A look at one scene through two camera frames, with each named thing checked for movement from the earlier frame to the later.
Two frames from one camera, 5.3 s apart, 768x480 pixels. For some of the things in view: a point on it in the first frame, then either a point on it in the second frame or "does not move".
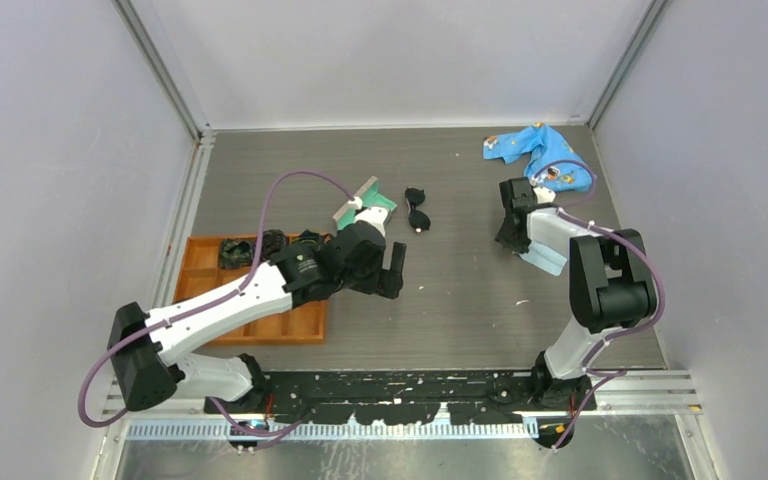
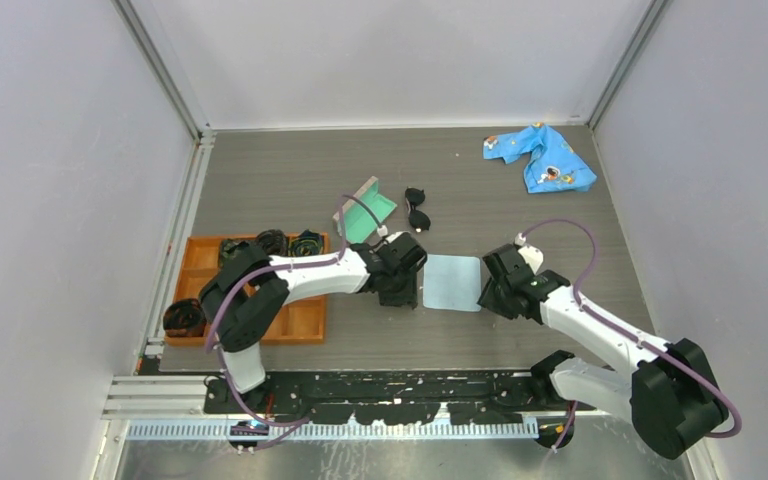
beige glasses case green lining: x=370 y=197 does not move
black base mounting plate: x=400 y=397 does not move
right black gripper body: x=512 y=241 -> x=494 y=297
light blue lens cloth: x=544 y=258 -> x=452 y=282
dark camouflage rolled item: x=236 y=253 does not move
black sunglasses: x=418 y=219 does not move
